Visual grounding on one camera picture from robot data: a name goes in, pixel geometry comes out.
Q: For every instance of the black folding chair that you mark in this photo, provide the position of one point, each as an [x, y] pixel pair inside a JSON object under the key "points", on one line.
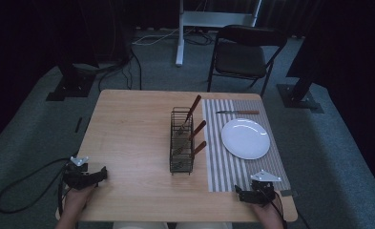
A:
{"points": [[240, 58]]}

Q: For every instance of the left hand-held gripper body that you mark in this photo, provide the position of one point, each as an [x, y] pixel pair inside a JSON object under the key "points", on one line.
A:
{"points": [[78, 177]]}

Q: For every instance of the person's left hand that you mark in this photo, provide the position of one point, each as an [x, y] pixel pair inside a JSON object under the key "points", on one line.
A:
{"points": [[77, 198]]}

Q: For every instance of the person's right hand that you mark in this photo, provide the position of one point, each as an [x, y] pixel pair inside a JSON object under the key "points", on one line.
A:
{"points": [[267, 211]]}

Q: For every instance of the white metal desk frame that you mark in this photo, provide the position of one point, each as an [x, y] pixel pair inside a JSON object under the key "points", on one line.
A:
{"points": [[207, 19]]}

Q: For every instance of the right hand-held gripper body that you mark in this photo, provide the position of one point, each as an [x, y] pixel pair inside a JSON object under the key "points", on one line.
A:
{"points": [[262, 189]]}

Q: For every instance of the person's legs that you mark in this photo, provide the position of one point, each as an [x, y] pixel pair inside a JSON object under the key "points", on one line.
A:
{"points": [[172, 225]]}

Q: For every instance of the small black floor strip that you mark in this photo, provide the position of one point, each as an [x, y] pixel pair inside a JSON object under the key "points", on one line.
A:
{"points": [[78, 125]]}

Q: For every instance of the white round plate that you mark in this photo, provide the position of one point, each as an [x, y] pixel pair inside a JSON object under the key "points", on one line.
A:
{"points": [[245, 139]]}

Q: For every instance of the grey striped placemat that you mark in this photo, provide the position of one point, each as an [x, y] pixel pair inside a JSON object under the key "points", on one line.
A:
{"points": [[218, 165]]}

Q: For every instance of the black stand with base plate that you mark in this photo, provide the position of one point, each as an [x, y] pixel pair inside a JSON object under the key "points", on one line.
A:
{"points": [[70, 86], [298, 95]]}

